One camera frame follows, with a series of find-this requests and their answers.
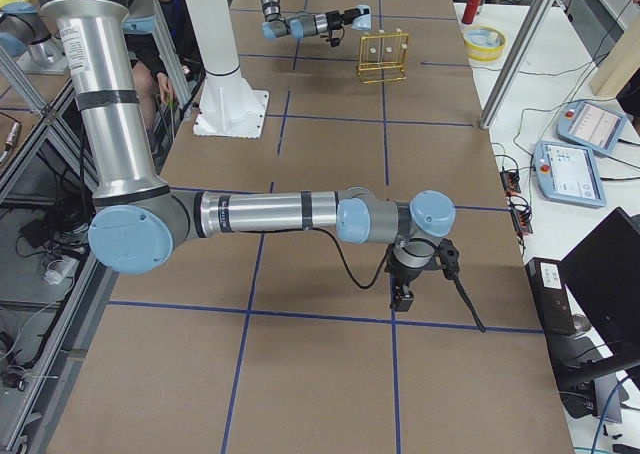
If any light blue plastic cup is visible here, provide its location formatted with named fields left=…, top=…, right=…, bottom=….
left=351, top=5, right=372, bottom=31

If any black electronics box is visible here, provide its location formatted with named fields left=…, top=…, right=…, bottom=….
left=526, top=257, right=576, bottom=336

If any near teach pendant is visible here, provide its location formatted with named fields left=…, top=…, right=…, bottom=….
left=533, top=140, right=607, bottom=208

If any far orange usb hub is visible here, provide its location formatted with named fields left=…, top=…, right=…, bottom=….
left=499, top=166, right=521, bottom=194

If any black monitor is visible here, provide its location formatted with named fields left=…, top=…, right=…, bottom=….
left=555, top=207, right=639, bottom=390

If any orange usb hub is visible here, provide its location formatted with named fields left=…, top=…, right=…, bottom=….
left=507, top=194, right=533, bottom=239
left=499, top=166, right=521, bottom=194

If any aluminium frame post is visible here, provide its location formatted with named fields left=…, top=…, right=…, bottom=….
left=479, top=0, right=554, bottom=130

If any near orange usb hub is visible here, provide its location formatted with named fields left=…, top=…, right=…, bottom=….
left=507, top=194, right=533, bottom=239

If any yellow tape roll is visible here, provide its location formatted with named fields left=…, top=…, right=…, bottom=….
left=462, top=26, right=506, bottom=62

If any teach pendant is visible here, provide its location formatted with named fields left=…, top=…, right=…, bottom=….
left=533, top=140, right=607, bottom=208
left=556, top=100, right=629, bottom=156

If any far teach pendant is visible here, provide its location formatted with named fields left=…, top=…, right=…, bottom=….
left=556, top=100, right=629, bottom=156

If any gold wire cup holder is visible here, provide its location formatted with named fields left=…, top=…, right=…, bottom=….
left=356, top=28, right=410, bottom=84

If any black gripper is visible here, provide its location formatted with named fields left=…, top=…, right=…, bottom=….
left=385, top=253, right=440, bottom=312
left=325, top=8, right=359, bottom=30

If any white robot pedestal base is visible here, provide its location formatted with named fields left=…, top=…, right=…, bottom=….
left=186, top=0, right=269, bottom=139

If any red bottle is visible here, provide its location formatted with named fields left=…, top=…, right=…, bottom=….
left=461, top=0, right=481, bottom=25

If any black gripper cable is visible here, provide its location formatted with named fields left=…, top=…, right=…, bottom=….
left=319, top=226, right=487, bottom=334

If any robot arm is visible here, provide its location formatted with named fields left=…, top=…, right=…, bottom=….
left=38, top=0, right=458, bottom=312
left=260, top=0, right=371, bottom=47

